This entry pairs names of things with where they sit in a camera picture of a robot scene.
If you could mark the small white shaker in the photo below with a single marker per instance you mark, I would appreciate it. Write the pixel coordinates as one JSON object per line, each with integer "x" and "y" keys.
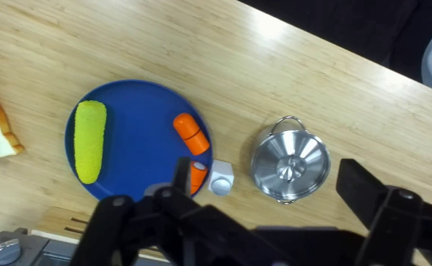
{"x": 221, "y": 178}

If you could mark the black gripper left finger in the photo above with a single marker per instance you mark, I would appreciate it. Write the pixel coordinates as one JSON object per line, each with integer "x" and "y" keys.
{"x": 128, "y": 231}

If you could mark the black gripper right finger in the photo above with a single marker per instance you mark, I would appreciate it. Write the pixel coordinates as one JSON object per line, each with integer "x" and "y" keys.
{"x": 403, "y": 227}

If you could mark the orange two-piece toy carrot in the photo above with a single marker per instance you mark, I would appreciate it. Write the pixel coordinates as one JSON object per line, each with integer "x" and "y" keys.
{"x": 192, "y": 133}

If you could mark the round blue plate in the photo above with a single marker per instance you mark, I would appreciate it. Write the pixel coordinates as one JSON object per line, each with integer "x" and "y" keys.
{"x": 137, "y": 133}

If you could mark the slotted wooden stand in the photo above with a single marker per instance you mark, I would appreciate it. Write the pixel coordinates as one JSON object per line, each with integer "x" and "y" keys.
{"x": 59, "y": 222}

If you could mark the silver pot with lid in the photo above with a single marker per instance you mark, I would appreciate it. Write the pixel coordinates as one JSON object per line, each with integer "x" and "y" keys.
{"x": 291, "y": 160}

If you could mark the grey toaster oven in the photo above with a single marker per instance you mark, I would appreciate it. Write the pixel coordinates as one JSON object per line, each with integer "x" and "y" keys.
{"x": 29, "y": 249}

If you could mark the short orange toy piece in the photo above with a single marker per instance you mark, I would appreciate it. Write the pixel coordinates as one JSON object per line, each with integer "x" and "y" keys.
{"x": 199, "y": 176}

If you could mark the yellow toy corn cob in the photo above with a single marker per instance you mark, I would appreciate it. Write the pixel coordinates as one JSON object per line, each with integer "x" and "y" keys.
{"x": 90, "y": 141}

